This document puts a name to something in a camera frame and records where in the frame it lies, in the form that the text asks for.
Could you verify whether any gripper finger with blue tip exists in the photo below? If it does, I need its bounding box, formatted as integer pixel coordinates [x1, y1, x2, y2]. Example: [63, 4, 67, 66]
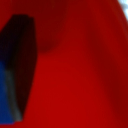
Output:
[0, 14, 37, 125]

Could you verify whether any red plastic cup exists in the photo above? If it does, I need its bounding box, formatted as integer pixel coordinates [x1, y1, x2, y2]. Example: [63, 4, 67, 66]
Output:
[0, 0, 128, 128]

